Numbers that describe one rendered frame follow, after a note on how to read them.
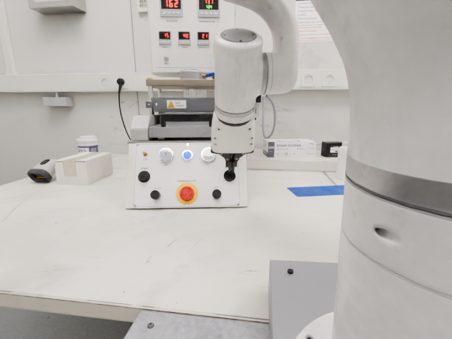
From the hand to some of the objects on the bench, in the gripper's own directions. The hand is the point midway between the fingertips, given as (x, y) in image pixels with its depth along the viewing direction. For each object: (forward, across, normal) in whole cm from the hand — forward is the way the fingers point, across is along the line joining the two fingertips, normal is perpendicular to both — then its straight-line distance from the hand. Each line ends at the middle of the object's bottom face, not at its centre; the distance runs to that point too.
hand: (231, 162), depth 68 cm
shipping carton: (+32, -55, +22) cm, 67 cm away
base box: (+28, -10, +16) cm, 34 cm away
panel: (+11, -12, -6) cm, 18 cm away
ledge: (+43, +54, +38) cm, 78 cm away
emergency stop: (+11, -12, -4) cm, 17 cm away
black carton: (+39, +52, +40) cm, 76 cm away
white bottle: (+29, +46, +18) cm, 58 cm away
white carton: (+41, +32, +44) cm, 68 cm away
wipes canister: (+42, -61, +36) cm, 82 cm away
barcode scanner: (+33, -68, +24) cm, 79 cm away
